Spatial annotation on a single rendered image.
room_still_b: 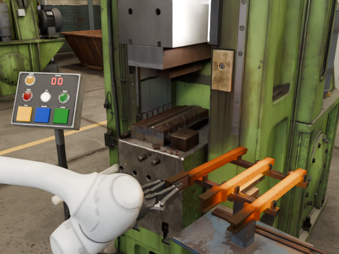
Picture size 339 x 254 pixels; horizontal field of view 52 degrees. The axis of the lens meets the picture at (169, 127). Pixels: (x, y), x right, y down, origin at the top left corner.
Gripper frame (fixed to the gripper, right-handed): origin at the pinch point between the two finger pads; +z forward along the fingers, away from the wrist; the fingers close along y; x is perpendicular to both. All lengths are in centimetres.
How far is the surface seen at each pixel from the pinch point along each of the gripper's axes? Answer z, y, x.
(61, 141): 19, -102, -21
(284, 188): 19.9, 25.4, -0.7
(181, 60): 50, -42, 26
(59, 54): 452, -849, -99
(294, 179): 27.1, 25.1, -0.7
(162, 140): 36, -41, -8
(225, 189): 7.1, 12.7, -0.4
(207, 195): -1.0, 12.0, 0.8
